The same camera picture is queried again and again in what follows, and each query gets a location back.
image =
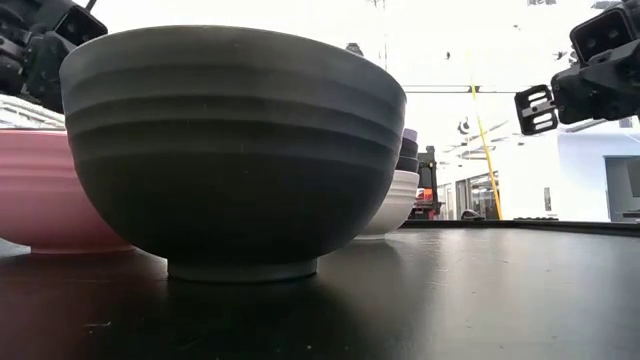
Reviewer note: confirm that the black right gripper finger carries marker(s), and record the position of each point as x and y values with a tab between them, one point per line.
520	112

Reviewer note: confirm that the black aluminium rig frame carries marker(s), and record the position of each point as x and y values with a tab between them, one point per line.
525	226

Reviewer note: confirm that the white bowl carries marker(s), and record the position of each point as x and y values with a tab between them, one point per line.
395	205

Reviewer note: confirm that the dark grey bowl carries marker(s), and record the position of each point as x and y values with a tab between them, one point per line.
409	165
410	148
230	175

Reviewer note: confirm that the purple bowl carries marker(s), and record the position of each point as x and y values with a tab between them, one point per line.
411	134

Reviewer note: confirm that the black red machine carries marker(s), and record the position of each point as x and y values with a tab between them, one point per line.
427	170

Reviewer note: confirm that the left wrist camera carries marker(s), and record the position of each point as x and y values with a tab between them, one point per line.
82	25

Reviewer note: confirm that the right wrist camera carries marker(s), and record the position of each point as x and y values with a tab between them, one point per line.
600	35

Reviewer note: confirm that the pink bowl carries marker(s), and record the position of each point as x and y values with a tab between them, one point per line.
40	200

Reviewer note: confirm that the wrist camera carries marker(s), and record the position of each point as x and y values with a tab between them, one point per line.
600	35
82	25

